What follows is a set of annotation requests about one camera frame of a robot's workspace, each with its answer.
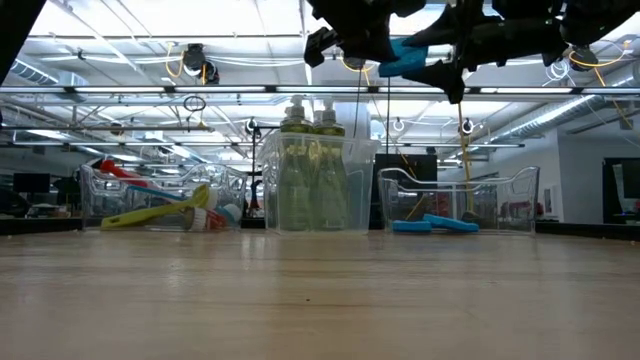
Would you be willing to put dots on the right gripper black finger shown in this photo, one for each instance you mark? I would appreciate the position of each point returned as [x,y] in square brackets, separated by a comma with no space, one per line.
[447,77]
[450,30]

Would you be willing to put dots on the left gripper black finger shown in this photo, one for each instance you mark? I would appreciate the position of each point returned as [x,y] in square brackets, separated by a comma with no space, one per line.
[372,47]

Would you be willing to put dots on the blue cellulose sponge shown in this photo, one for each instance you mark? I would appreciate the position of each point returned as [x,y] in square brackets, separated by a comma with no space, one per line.
[452,223]
[405,59]
[412,226]

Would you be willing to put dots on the yellow soap pump bottle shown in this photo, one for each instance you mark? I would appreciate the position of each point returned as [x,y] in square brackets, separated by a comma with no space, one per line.
[296,125]
[330,131]

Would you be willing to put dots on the blue dish brush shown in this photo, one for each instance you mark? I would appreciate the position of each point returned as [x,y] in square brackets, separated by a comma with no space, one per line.
[150,193]

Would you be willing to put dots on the yellow-green dish brush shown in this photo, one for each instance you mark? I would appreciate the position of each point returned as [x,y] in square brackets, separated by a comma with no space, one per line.
[150,212]

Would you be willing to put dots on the red dish brush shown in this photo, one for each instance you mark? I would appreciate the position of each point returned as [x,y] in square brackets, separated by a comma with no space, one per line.
[117,172]

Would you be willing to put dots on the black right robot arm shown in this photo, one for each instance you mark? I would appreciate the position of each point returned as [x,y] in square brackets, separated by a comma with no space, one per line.
[600,15]

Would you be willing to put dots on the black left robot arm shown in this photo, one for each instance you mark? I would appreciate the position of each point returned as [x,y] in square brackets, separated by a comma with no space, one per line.
[15,25]

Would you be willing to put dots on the black screen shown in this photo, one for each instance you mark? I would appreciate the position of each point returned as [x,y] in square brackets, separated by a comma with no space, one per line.
[405,167]

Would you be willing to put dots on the tall clear plastic bin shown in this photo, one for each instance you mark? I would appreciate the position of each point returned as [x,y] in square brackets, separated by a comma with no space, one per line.
[360,190]

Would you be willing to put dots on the black monitor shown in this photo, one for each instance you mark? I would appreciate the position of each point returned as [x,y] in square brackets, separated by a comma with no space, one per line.
[31,182]

